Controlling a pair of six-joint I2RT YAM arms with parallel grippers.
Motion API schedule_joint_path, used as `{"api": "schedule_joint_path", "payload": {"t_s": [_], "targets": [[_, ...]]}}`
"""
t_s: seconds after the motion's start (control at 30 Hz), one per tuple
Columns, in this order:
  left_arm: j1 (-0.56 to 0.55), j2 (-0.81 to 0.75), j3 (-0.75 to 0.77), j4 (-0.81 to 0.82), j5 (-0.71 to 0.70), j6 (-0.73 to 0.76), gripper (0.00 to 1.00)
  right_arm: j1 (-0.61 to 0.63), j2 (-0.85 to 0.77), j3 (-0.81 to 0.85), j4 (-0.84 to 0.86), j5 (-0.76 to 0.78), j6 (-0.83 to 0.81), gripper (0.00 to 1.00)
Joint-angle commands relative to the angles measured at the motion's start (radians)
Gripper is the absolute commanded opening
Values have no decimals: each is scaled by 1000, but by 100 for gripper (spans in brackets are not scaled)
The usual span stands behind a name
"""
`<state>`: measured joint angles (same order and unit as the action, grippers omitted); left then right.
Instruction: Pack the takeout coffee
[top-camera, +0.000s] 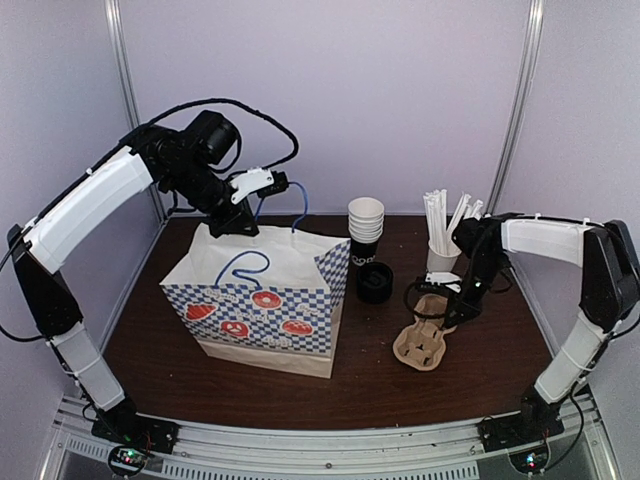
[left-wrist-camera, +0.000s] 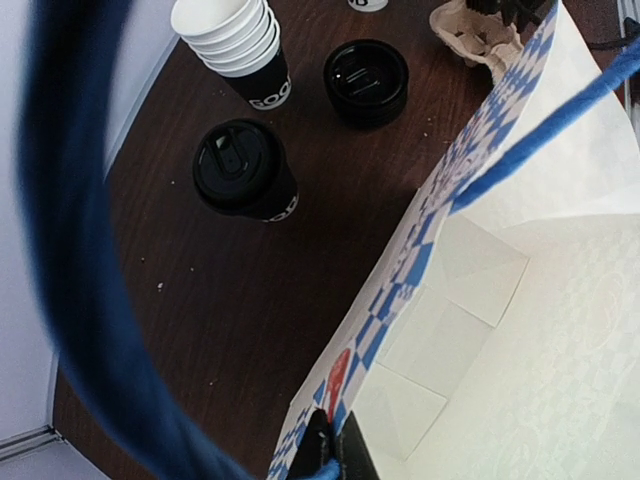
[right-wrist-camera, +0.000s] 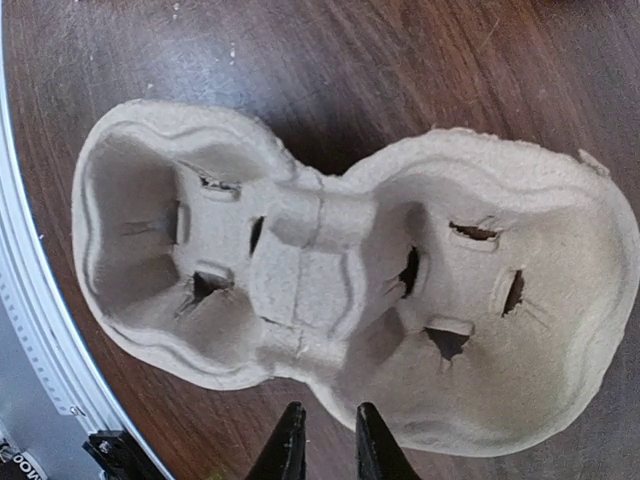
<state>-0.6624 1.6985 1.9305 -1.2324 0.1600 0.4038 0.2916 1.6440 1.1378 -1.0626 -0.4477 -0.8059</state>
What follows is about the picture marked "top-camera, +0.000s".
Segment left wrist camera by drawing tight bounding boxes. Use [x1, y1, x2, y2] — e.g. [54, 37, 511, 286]
[230, 168, 290, 205]

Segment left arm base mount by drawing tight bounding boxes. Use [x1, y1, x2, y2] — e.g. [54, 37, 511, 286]
[91, 397, 179, 454]

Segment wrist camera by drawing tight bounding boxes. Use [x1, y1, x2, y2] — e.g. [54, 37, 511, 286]
[416, 272, 462, 294]
[230, 168, 290, 205]

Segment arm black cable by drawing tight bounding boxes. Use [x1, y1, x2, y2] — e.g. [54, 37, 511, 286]
[0, 97, 301, 344]
[402, 279, 516, 321]

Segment bundle of white straws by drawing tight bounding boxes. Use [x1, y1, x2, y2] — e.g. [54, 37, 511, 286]
[423, 189, 484, 256]

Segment blue checkered paper bag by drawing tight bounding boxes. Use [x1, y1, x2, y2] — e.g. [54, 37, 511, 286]
[160, 223, 351, 379]

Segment left aluminium post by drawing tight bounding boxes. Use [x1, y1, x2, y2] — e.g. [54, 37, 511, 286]
[103, 0, 169, 221]

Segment aluminium post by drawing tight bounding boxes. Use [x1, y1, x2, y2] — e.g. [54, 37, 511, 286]
[103, 0, 169, 221]
[487, 0, 545, 214]

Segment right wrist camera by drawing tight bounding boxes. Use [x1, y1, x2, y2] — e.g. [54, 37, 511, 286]
[416, 272, 462, 294]

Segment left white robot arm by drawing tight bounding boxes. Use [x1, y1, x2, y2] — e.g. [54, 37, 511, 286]
[9, 111, 274, 444]

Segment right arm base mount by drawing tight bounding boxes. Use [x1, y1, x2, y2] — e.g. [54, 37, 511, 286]
[477, 394, 564, 452]

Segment white cup holding straws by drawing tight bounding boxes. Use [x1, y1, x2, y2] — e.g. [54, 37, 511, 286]
[426, 240, 461, 273]

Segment stack of paper cups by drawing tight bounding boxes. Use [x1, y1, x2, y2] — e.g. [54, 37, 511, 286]
[348, 197, 385, 267]

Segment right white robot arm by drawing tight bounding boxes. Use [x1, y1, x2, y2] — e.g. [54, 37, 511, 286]
[444, 213, 639, 405]

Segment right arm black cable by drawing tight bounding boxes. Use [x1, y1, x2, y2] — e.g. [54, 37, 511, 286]
[402, 279, 516, 321]

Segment stack of black lids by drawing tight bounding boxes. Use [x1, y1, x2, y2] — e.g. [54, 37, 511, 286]
[356, 262, 394, 305]

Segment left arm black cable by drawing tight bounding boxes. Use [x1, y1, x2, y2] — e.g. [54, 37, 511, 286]
[0, 97, 301, 344]

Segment cardboard cup carrier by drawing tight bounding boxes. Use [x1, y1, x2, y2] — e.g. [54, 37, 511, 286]
[393, 294, 457, 372]

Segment aluminium front rail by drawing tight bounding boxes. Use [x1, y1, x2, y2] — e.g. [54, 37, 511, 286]
[41, 384, 612, 480]

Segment right aluminium post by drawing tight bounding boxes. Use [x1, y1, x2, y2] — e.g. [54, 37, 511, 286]
[487, 0, 545, 214]

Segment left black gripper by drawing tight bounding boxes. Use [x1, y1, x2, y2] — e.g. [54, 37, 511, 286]
[164, 157, 260, 238]

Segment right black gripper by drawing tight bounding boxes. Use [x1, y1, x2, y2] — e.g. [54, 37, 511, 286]
[445, 252, 508, 328]

